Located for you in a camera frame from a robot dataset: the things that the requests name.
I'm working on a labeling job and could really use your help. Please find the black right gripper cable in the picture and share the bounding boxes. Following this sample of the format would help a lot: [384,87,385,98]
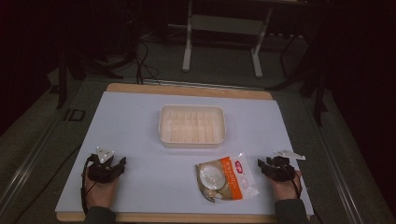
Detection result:
[279,157,304,200]

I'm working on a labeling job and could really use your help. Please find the white table mat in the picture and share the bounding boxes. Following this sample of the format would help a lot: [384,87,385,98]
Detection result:
[55,91,315,217]

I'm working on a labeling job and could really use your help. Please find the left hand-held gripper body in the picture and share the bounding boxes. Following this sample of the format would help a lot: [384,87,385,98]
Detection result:
[87,146,122,184]

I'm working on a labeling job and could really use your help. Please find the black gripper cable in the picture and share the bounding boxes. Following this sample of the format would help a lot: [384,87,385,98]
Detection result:
[279,157,304,200]
[80,154,98,216]

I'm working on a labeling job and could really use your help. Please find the person's right hand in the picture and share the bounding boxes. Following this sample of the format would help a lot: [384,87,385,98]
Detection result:
[269,170,304,202]

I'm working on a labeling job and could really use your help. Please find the black floor cables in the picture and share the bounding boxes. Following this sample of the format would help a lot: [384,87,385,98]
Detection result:
[134,40,163,87]

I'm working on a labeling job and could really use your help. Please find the white plastic basket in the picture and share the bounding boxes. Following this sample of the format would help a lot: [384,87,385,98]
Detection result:
[158,104,227,149]

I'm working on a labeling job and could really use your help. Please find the white metal table frame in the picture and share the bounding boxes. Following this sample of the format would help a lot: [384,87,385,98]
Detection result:
[181,0,275,79]

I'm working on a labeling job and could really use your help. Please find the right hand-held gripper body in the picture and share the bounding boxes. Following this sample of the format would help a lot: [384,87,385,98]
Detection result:
[262,149,306,183]

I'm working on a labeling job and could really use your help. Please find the orange clear snack packet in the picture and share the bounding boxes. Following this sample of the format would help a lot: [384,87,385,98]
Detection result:
[194,152,261,203]

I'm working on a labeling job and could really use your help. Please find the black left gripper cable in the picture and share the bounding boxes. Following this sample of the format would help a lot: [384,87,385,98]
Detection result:
[80,154,98,216]

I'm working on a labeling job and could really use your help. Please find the black stand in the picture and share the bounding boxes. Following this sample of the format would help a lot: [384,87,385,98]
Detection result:
[55,27,124,110]

